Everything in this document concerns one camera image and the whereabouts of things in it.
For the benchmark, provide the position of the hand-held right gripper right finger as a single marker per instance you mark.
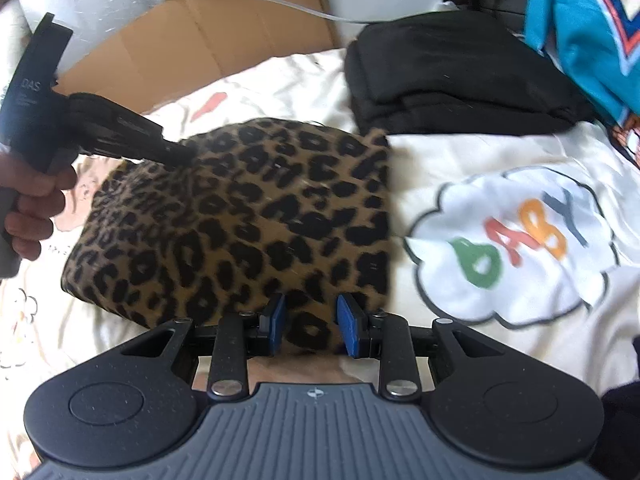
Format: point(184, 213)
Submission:
point(350, 325)

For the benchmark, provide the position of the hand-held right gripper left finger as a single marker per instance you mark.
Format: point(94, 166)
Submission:
point(277, 325)

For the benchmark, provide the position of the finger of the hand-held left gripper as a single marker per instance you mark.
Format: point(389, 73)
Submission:
point(130, 132)

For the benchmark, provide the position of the leopard print skirt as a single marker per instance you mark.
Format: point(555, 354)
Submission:
point(240, 220)

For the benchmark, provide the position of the person's left hand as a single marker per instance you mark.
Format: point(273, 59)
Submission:
point(42, 190)

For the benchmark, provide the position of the flattened cardboard box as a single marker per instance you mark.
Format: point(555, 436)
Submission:
point(200, 40)

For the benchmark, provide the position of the white printed blanket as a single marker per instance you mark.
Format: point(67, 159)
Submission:
point(500, 160)

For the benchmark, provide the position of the folded black garment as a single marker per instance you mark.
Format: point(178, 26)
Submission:
point(450, 70)

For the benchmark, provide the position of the dark cloth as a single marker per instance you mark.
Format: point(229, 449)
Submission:
point(622, 435)

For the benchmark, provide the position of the teal printed cloth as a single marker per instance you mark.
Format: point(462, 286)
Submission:
point(580, 25)

